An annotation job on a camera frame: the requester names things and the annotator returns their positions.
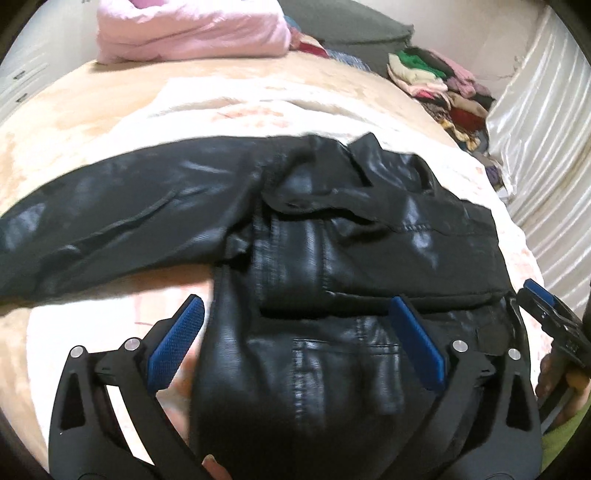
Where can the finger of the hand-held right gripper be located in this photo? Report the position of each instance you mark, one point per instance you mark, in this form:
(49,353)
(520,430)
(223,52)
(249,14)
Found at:
(539,291)

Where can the white wardrobe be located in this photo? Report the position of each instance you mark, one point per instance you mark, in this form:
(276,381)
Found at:
(23,74)

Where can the grey headboard cushion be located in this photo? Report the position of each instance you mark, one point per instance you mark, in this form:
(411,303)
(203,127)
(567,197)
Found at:
(351,27)

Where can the white satin curtain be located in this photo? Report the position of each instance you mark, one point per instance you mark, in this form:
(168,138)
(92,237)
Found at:
(540,138)

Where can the colourful striped clothes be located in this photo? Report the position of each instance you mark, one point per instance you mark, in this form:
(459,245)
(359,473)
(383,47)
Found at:
(318,46)

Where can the beige plush blanket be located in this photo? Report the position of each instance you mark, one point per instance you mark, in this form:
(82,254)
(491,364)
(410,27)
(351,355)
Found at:
(92,120)

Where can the black leather jacket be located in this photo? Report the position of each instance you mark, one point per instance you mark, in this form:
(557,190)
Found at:
(300,230)

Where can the person's right hand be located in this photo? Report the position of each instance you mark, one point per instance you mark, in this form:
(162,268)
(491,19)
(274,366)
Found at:
(551,378)

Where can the pink quilted bedding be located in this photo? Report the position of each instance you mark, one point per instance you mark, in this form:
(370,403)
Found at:
(184,32)

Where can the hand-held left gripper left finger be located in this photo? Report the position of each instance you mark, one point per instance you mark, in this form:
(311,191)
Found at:
(178,337)

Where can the person's left hand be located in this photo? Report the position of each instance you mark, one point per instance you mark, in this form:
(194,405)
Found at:
(216,468)

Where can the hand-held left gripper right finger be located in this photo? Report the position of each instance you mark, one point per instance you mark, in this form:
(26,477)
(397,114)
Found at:
(418,341)

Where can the person's right forearm green sleeve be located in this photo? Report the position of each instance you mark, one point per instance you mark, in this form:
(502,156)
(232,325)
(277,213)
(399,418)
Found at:
(565,438)

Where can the pile of folded clothes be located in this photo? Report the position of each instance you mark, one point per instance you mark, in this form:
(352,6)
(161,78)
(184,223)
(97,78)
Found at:
(443,92)

